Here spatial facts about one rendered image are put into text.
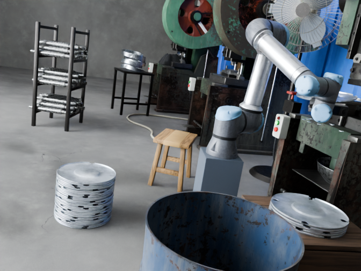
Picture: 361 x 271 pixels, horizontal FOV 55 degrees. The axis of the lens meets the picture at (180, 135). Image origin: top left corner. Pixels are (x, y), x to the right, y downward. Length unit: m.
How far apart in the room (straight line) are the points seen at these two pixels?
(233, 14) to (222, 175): 1.75
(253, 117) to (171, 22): 3.12
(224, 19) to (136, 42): 5.29
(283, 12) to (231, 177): 1.54
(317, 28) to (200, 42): 2.35
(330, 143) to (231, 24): 1.53
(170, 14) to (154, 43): 3.64
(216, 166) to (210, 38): 3.40
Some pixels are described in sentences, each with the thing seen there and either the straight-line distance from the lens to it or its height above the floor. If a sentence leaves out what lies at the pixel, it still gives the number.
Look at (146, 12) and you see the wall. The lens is 8.24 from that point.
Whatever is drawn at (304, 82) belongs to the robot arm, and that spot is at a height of 0.86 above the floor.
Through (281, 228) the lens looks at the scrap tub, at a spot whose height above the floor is 0.45.
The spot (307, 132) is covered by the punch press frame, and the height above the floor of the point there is 0.57.
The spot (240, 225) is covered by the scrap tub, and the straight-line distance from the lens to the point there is 1.18.
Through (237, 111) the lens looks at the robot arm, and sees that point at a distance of 1.62.
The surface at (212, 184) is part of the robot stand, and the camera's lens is 1.65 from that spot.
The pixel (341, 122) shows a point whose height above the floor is 0.67.
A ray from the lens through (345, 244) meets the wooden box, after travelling 1.37.
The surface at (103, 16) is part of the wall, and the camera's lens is 8.11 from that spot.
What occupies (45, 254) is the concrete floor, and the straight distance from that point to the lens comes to 1.64.
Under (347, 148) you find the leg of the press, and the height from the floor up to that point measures 0.59.
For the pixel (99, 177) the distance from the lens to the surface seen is 1.79.
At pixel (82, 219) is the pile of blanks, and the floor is 0.05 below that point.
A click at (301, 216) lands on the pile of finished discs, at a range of 1.38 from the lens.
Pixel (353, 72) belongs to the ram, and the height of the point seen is 0.93.
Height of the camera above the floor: 0.92
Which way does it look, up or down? 14 degrees down
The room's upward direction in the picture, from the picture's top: 9 degrees clockwise
